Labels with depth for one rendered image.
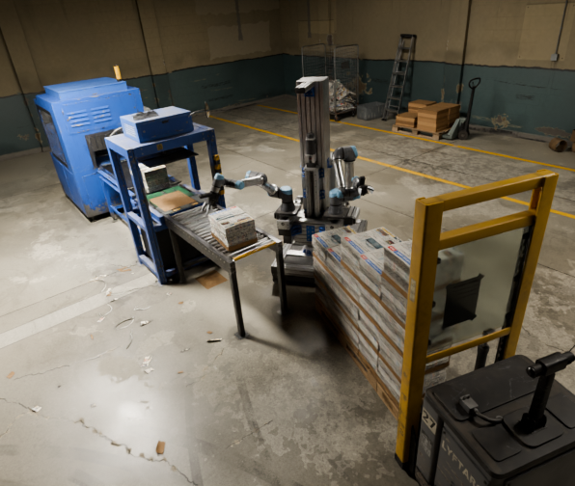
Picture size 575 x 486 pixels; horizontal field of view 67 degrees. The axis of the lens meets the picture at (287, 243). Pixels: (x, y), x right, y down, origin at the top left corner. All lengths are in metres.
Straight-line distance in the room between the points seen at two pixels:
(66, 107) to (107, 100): 0.54
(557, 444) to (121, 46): 11.53
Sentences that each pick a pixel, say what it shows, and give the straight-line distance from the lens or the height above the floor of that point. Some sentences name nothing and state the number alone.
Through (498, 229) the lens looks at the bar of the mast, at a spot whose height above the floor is 1.62.
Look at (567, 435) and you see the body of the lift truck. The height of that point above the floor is 0.78.
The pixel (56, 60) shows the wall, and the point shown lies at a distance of 11.85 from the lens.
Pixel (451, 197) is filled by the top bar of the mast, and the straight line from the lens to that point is 2.05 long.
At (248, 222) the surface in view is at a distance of 3.76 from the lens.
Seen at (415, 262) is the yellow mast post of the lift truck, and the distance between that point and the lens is 2.12.
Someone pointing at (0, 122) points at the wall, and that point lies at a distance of 11.76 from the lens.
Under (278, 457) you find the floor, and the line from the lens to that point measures 3.23.
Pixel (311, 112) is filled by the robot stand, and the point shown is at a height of 1.76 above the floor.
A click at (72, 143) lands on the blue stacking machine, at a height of 1.20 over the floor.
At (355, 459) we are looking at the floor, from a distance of 3.21.
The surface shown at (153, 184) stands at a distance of 5.42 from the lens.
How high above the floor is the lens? 2.64
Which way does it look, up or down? 29 degrees down
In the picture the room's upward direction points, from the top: 5 degrees counter-clockwise
